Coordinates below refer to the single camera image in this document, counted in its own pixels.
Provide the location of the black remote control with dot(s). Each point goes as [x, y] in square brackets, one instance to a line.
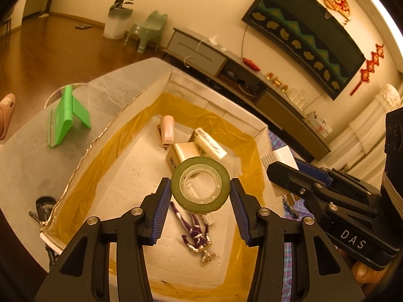
[83, 26]

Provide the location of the clear glass cups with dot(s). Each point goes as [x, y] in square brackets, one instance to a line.
[297, 99]

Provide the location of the plaid cloth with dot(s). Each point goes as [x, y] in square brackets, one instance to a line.
[289, 273]

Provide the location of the white tray with small things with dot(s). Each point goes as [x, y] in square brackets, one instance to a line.
[319, 124]

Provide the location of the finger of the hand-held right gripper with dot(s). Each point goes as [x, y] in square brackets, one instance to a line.
[310, 167]
[292, 179]

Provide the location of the green tape roll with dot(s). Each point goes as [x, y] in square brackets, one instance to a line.
[177, 179]

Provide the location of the white cardboard box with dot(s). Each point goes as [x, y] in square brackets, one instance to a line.
[132, 170]

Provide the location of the gold bottles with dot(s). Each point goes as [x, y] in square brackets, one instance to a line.
[277, 82]

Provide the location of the green plastic chair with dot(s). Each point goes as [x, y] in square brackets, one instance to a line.
[149, 28]

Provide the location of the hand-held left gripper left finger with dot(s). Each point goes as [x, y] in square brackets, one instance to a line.
[160, 207]

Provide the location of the green phone stand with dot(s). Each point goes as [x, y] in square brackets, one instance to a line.
[66, 113]

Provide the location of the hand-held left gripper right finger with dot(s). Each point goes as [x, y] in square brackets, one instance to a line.
[241, 210]

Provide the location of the white bin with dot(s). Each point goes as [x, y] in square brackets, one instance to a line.
[116, 25]

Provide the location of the red dish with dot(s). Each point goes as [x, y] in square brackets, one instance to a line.
[251, 64]

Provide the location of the purple silver action figure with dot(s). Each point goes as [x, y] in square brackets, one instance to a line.
[196, 239]

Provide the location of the air conditioner with lace cover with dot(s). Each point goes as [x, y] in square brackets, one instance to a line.
[368, 125]

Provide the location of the red gold fan decoration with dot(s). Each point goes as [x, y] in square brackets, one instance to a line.
[332, 0]

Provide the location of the double red knot wall hanging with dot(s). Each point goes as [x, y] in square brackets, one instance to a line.
[368, 69]

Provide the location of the white printed box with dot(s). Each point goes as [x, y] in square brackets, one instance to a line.
[209, 143]

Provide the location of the person's right hand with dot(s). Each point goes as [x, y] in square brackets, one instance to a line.
[365, 272]

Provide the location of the pink slipper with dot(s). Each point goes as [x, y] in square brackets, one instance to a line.
[6, 116]

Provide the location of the grey television cabinet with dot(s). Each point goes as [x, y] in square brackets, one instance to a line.
[201, 53]

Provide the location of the white charger plug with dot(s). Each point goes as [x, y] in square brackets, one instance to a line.
[283, 157]

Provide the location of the pink stapler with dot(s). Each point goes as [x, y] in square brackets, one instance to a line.
[166, 130]

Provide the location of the television with patterned cover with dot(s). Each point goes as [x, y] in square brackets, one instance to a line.
[302, 31]

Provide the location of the beige staples box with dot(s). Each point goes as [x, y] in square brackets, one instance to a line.
[182, 152]

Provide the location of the potted plant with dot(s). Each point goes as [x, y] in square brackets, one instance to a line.
[121, 1]

